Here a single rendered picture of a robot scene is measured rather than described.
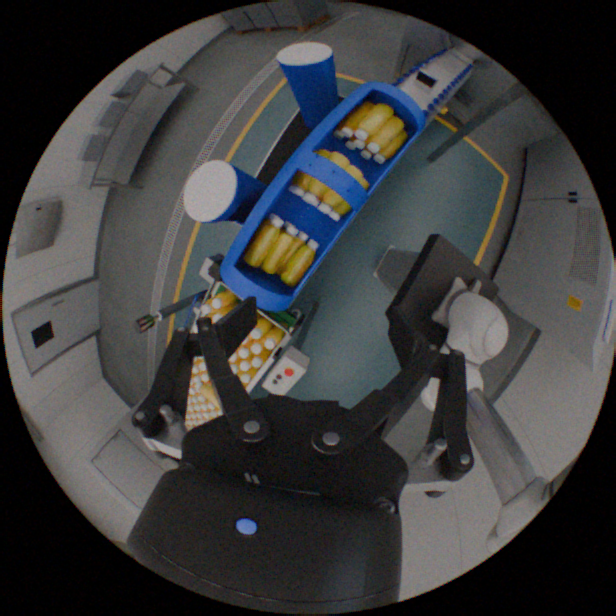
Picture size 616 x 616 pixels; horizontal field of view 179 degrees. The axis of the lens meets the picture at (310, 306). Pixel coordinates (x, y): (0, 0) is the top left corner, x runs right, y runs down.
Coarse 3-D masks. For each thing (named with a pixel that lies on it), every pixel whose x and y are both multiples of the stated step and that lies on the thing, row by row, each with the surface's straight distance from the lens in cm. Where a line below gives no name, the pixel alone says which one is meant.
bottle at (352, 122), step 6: (366, 102) 88; (360, 108) 85; (366, 108) 85; (372, 108) 86; (354, 114) 83; (360, 114) 83; (366, 114) 84; (348, 120) 82; (354, 120) 81; (360, 120) 82; (348, 126) 81; (354, 126) 80; (354, 132) 82
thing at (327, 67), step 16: (320, 64) 125; (288, 80) 141; (304, 80) 132; (320, 80) 134; (336, 80) 151; (304, 96) 147; (320, 96) 146; (336, 96) 159; (304, 112) 169; (320, 112) 162
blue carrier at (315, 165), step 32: (352, 96) 80; (384, 96) 89; (320, 128) 71; (416, 128) 93; (288, 160) 71; (320, 160) 62; (352, 160) 92; (288, 192) 84; (352, 192) 63; (256, 224) 64; (320, 224) 85; (320, 256) 70; (256, 288) 64; (288, 288) 85
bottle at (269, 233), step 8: (272, 224) 74; (264, 232) 73; (272, 232) 72; (256, 240) 74; (264, 240) 73; (272, 240) 73; (256, 248) 74; (264, 248) 73; (248, 256) 75; (256, 256) 74; (264, 256) 75; (256, 264) 75
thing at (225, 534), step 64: (192, 448) 8; (384, 448) 8; (192, 512) 5; (256, 512) 4; (320, 512) 4; (384, 512) 6; (192, 576) 4; (256, 576) 4; (320, 576) 4; (384, 576) 5
